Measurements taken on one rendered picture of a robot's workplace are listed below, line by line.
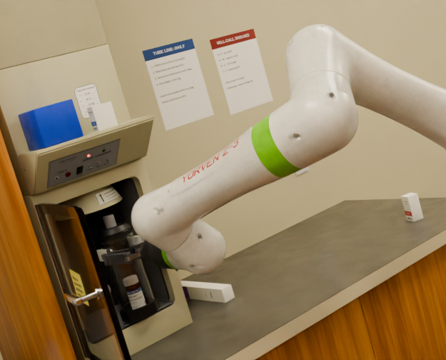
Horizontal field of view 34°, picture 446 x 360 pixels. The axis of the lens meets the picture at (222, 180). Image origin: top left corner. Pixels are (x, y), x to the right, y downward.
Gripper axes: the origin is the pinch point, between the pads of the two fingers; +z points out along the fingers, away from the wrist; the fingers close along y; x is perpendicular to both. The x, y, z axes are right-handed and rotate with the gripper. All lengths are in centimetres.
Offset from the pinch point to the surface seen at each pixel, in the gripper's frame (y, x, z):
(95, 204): 1.8, -12.5, 1.9
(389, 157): -155, 20, 35
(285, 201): -93, 18, 38
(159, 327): -3.9, 23.7, -0.1
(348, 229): -86, 27, 4
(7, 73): 14, -49, 0
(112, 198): -3.4, -12.2, 1.9
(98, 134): 2.4, -29.4, -11.8
